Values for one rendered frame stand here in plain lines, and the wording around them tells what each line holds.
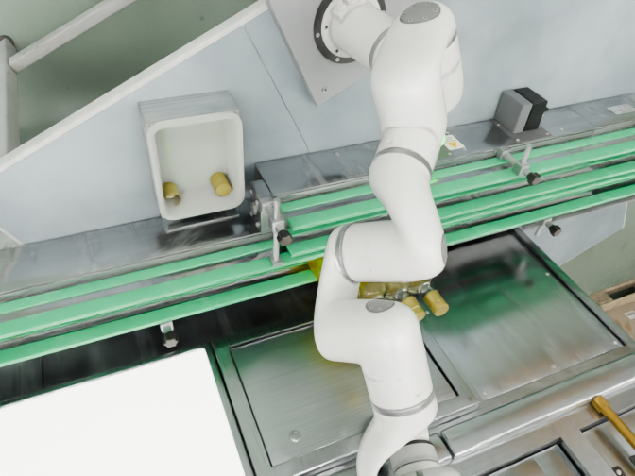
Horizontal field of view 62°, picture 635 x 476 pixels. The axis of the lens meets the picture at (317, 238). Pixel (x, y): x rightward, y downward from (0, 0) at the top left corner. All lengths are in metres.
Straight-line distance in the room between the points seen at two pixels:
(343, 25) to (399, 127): 0.33
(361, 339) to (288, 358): 0.51
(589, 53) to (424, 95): 0.93
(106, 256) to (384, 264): 0.63
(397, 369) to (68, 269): 0.70
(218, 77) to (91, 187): 0.34
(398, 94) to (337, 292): 0.27
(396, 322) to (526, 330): 0.76
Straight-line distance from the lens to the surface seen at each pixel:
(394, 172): 0.69
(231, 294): 1.15
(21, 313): 1.12
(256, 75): 1.09
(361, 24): 0.99
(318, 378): 1.14
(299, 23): 1.04
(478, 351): 1.30
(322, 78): 1.11
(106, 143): 1.10
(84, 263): 1.14
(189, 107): 1.03
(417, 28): 0.79
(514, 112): 1.43
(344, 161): 1.21
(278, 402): 1.11
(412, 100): 0.72
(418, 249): 0.66
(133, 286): 1.10
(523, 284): 1.49
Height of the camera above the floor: 1.69
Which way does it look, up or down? 41 degrees down
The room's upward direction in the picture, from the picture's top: 149 degrees clockwise
